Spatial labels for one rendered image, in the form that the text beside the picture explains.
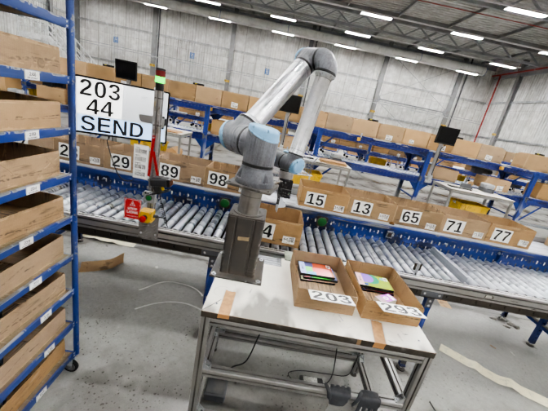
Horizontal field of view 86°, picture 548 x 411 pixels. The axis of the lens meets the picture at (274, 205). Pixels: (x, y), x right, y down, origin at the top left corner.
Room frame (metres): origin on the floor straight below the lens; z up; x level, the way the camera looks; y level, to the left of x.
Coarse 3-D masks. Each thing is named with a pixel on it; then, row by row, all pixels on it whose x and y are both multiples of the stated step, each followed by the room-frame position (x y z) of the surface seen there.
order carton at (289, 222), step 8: (264, 208) 2.05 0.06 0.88; (272, 208) 2.05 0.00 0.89; (280, 208) 2.05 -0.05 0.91; (288, 208) 2.05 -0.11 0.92; (272, 216) 2.05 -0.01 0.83; (280, 216) 2.05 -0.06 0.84; (288, 216) 2.06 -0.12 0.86; (296, 216) 2.06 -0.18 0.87; (280, 224) 1.76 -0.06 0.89; (288, 224) 1.77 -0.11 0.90; (296, 224) 1.77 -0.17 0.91; (280, 232) 1.76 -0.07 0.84; (288, 232) 1.77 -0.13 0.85; (296, 232) 1.77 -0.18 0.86; (264, 240) 1.76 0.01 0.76; (272, 240) 1.76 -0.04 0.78; (280, 240) 1.77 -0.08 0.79; (296, 240) 1.77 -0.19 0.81
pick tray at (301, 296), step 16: (304, 256) 1.54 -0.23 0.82; (320, 256) 1.54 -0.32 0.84; (336, 272) 1.54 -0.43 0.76; (304, 288) 1.31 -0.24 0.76; (320, 288) 1.34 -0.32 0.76; (336, 288) 1.37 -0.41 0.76; (352, 288) 1.26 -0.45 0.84; (304, 304) 1.16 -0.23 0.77; (320, 304) 1.16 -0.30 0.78; (336, 304) 1.17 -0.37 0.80
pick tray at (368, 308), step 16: (352, 272) 1.41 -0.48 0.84; (368, 272) 1.56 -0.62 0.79; (384, 272) 1.56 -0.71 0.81; (400, 288) 1.42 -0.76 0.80; (368, 304) 1.17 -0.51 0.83; (400, 304) 1.34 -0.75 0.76; (416, 304) 1.26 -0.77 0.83; (384, 320) 1.18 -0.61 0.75; (400, 320) 1.18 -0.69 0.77; (416, 320) 1.19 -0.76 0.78
